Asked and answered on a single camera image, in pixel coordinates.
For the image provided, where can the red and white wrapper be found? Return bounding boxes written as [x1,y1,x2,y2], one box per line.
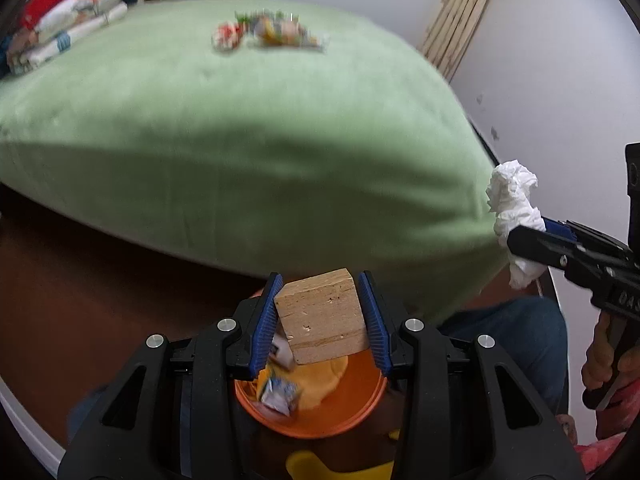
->
[211,21,244,52]

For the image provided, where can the person's right hand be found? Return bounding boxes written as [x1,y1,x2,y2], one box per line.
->
[580,315,640,392]

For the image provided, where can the green snack bag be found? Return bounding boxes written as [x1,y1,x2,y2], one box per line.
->
[235,10,266,36]

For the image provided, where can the pink slipper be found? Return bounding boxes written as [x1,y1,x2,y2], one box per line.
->
[572,432,631,476]

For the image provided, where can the yellow slipper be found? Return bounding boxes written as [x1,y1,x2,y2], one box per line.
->
[285,430,401,480]

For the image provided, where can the blue carton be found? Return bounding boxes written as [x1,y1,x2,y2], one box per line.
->
[257,335,303,416]

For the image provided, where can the person's legs in jeans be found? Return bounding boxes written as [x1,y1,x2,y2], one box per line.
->
[67,296,571,441]

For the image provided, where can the cream floral curtain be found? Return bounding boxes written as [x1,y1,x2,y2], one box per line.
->
[422,0,503,83]

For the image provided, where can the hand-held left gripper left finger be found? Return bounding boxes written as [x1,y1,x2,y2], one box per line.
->
[57,272,286,480]

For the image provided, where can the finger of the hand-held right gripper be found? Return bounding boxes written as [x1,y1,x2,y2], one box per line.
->
[506,225,593,286]
[542,216,631,262]

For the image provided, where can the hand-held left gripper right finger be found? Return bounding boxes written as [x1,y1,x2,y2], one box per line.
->
[356,270,586,480]

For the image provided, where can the white tissue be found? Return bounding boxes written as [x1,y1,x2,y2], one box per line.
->
[486,160,548,290]

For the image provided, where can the orange bucket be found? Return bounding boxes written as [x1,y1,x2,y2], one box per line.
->
[234,290,388,440]

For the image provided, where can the yellow soft lump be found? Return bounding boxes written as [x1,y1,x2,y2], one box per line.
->
[255,352,348,411]

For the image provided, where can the wooden block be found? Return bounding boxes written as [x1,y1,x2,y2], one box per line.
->
[274,268,371,366]

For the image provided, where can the floral folded quilt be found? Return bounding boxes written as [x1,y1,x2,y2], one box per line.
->
[37,0,131,43]
[5,2,128,76]

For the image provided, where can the bed with green blanket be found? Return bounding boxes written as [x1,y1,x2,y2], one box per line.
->
[0,0,511,326]

